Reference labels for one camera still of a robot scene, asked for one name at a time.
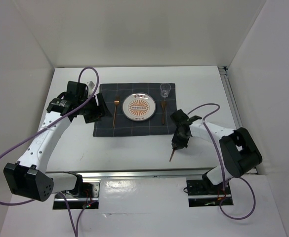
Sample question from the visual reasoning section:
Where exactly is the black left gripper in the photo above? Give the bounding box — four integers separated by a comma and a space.
78, 92, 112, 123

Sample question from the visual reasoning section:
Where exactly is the dark grey checked cloth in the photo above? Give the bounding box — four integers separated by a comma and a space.
93, 82, 177, 137

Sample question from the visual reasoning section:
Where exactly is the copper fork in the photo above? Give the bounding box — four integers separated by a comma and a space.
112, 95, 120, 129

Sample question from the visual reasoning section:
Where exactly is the copper spoon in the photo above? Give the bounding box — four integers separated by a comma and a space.
161, 100, 167, 125

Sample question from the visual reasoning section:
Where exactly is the orange patterned white plate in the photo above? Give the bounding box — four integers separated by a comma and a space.
122, 93, 156, 121

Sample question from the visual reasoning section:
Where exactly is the clear plastic cup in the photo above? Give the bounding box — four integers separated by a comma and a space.
160, 83, 171, 98

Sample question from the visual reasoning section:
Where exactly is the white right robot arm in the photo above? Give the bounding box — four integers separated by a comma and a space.
170, 110, 262, 194

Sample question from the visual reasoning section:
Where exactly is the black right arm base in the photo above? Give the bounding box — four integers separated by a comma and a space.
183, 178, 234, 207

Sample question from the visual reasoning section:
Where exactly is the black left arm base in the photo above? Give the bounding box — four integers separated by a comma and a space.
61, 180, 100, 209

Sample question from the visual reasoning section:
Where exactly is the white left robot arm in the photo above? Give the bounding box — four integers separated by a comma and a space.
3, 81, 111, 201

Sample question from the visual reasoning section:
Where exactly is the aluminium front rail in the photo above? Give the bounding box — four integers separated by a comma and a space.
45, 166, 257, 181

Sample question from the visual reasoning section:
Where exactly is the aluminium rail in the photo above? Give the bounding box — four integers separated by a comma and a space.
45, 166, 257, 181
218, 66, 258, 171

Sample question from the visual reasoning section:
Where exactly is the aluminium right side rail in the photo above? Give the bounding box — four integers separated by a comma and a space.
218, 66, 258, 171

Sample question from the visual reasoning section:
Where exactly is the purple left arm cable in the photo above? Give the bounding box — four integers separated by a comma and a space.
0, 67, 100, 234

